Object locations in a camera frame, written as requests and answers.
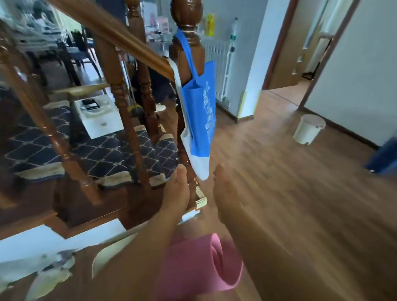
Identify person's left hand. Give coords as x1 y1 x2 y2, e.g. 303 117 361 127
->
160 163 190 224

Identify person's right hand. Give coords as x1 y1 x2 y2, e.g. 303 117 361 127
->
213 163 246 227

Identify pink yoga mat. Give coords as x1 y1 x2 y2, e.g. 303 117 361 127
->
153 232 244 301

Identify blue mop bucket grey lid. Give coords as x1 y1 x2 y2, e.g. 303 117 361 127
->
364 136 397 177

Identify person's right forearm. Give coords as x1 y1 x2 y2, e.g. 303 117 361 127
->
220 208 342 301

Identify person's left forearm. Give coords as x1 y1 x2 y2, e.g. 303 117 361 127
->
71 210 181 301

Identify blue white canvas bag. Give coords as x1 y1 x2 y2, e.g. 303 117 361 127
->
169 28 217 182

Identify dark patterned stair carpets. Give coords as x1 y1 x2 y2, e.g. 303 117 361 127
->
5 105 180 189

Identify white square stool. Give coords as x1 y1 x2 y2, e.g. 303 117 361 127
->
74 94 124 139

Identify white trash can pink lid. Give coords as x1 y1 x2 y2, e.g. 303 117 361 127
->
293 114 327 146

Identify black phone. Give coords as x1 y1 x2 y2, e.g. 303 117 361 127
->
81 98 100 111

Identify white pipe with valve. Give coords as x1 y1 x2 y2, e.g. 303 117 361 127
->
220 17 240 108

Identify plain white radiator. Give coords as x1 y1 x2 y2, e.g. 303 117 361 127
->
201 36 232 103

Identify light brown wooden door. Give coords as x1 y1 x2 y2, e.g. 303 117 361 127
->
267 0 311 91

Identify yellow bottle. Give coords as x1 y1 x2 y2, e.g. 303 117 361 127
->
204 13 215 37

